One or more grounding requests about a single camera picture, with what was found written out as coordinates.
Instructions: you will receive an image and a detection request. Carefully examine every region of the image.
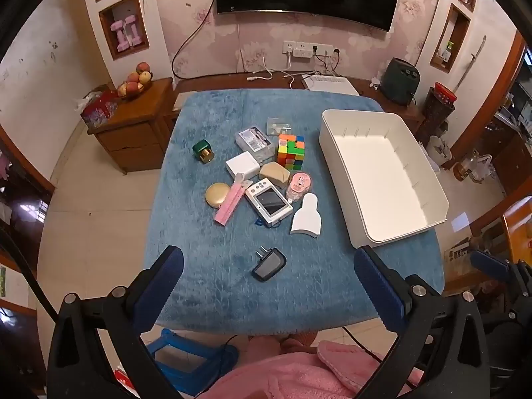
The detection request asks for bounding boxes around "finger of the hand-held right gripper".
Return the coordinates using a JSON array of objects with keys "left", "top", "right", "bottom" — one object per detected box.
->
[{"left": 471, "top": 250, "right": 532, "bottom": 317}]

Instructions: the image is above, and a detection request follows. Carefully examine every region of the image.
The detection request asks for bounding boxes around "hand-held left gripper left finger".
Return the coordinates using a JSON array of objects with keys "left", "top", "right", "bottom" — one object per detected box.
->
[{"left": 47, "top": 245, "right": 186, "bottom": 399}]

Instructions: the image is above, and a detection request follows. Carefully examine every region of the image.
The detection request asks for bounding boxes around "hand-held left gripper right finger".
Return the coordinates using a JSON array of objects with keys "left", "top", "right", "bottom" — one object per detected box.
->
[{"left": 353, "top": 245, "right": 492, "bottom": 399}]

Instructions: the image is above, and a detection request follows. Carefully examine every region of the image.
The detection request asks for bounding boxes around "gold round compact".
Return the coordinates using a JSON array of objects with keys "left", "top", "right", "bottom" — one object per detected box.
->
[{"left": 205, "top": 182, "right": 233, "bottom": 207}]

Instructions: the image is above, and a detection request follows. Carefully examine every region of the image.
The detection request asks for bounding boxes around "pink comb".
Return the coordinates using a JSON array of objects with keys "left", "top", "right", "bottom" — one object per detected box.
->
[{"left": 214, "top": 173, "right": 253, "bottom": 226}]

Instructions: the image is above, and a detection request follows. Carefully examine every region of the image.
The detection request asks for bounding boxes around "white scraper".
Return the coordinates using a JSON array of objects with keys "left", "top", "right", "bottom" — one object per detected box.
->
[{"left": 290, "top": 192, "right": 323, "bottom": 238}]

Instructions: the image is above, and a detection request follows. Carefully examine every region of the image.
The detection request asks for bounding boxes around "black charger plug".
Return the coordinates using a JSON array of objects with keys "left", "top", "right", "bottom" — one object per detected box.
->
[{"left": 252, "top": 246, "right": 287, "bottom": 283}]

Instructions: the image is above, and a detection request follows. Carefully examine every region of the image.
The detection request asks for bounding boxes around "white plastic storage box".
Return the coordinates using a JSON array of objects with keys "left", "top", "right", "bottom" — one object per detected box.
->
[{"left": 319, "top": 109, "right": 451, "bottom": 249}]

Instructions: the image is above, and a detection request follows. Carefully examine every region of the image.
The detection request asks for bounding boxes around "white digital camera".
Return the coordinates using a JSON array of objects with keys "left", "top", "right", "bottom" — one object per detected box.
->
[{"left": 244, "top": 178, "right": 294, "bottom": 228}]

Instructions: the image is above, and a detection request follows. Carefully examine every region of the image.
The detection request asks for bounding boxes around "green bottle with gold cap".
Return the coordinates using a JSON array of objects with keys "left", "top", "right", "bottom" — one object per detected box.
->
[{"left": 192, "top": 140, "right": 215, "bottom": 164}]

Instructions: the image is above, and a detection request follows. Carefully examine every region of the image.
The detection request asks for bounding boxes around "white square box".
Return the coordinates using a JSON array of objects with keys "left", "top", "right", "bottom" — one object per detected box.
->
[{"left": 225, "top": 152, "right": 259, "bottom": 178}]

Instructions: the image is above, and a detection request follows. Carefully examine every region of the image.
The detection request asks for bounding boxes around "beige box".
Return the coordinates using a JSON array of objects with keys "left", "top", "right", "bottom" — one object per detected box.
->
[{"left": 259, "top": 162, "right": 291, "bottom": 189}]

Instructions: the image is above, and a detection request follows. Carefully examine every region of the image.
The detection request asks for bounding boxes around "cardboard box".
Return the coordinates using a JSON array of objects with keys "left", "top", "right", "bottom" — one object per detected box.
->
[{"left": 444, "top": 237, "right": 475, "bottom": 263}]

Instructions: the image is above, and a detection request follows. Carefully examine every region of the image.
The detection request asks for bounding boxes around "blue fleece blanket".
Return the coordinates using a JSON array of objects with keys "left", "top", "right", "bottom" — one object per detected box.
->
[{"left": 143, "top": 88, "right": 445, "bottom": 337}]

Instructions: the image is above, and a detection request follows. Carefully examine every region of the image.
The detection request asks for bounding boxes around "blue plastic stool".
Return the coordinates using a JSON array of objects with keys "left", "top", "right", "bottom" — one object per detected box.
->
[{"left": 143, "top": 328, "right": 239, "bottom": 397}]

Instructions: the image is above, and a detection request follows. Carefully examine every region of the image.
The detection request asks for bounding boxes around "clear plastic bag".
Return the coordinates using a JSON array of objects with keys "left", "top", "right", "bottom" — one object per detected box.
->
[{"left": 469, "top": 153, "right": 496, "bottom": 184}]

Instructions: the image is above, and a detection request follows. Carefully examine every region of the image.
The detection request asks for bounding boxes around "white waste bin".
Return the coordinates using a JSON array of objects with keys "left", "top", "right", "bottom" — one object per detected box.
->
[{"left": 428, "top": 135, "right": 452, "bottom": 168}]

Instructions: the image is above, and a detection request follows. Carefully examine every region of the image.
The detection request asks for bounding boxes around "pink correction tape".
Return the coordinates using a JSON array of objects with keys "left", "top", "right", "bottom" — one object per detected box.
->
[{"left": 286, "top": 171, "right": 312, "bottom": 203}]

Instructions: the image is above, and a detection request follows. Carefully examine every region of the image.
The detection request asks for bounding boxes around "pink fleece robe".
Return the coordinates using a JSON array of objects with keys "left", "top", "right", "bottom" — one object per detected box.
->
[{"left": 199, "top": 332, "right": 425, "bottom": 399}]

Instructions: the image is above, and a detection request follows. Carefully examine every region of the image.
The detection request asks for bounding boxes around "wooden cabinet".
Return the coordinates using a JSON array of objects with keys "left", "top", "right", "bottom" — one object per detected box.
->
[{"left": 87, "top": 77, "right": 175, "bottom": 175}]

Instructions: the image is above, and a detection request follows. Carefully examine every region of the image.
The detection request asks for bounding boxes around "clear labelled plastic box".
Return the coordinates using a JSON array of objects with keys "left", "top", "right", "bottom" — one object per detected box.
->
[{"left": 235, "top": 127, "right": 278, "bottom": 163}]

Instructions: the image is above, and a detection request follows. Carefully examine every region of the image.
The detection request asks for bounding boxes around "multicoloured puzzle cube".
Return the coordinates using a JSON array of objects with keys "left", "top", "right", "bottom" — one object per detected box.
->
[{"left": 277, "top": 134, "right": 306, "bottom": 171}]

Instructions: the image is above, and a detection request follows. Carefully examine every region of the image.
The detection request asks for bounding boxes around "dark wicker basket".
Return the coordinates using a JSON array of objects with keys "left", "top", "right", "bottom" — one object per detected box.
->
[{"left": 416, "top": 87, "right": 456, "bottom": 146}]

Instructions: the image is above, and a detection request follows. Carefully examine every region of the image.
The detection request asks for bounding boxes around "red tissue box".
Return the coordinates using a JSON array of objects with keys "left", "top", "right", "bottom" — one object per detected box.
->
[{"left": 75, "top": 89, "right": 120, "bottom": 129}]

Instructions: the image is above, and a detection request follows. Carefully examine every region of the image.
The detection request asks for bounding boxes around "small clear plastic case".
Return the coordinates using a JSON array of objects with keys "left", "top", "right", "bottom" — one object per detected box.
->
[{"left": 266, "top": 117, "right": 293, "bottom": 136}]

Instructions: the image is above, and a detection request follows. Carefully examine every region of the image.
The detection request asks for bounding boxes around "red round lid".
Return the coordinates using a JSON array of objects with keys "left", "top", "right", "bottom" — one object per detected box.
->
[{"left": 434, "top": 82, "right": 458, "bottom": 104}]

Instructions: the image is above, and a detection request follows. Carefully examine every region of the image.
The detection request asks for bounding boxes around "bowl of fruit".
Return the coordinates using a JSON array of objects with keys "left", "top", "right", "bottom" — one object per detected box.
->
[{"left": 117, "top": 62, "right": 154, "bottom": 100}]

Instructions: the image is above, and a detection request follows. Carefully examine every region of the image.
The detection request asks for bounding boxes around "low wooden television stand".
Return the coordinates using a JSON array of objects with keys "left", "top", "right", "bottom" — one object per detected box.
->
[{"left": 172, "top": 72, "right": 425, "bottom": 134}]

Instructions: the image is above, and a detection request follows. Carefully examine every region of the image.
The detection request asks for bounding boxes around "dark green appliance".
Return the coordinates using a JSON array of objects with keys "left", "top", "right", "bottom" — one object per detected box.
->
[{"left": 380, "top": 57, "right": 421, "bottom": 106}]

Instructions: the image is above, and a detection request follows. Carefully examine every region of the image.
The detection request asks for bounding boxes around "sheathed sword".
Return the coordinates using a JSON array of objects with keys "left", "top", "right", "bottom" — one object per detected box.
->
[{"left": 453, "top": 35, "right": 487, "bottom": 92}]

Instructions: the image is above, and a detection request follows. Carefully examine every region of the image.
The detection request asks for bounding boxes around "white flat router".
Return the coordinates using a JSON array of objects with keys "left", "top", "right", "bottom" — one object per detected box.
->
[{"left": 302, "top": 74, "right": 360, "bottom": 97}]

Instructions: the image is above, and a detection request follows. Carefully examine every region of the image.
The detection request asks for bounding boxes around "pink dumbbell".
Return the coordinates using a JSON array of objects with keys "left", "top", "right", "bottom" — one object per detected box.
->
[
  {"left": 110, "top": 22, "right": 127, "bottom": 51},
  {"left": 125, "top": 17, "right": 143, "bottom": 47}
]

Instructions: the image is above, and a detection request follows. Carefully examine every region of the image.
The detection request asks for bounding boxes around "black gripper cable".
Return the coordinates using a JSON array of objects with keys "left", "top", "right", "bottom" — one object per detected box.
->
[{"left": 0, "top": 228, "right": 57, "bottom": 321}]

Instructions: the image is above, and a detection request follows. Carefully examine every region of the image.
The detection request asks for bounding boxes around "white cable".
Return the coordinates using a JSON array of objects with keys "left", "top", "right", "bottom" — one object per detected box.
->
[{"left": 237, "top": 48, "right": 292, "bottom": 83}]

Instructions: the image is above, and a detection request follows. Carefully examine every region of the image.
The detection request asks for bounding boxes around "black television cable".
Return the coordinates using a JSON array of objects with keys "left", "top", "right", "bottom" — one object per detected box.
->
[{"left": 172, "top": 0, "right": 217, "bottom": 79}]

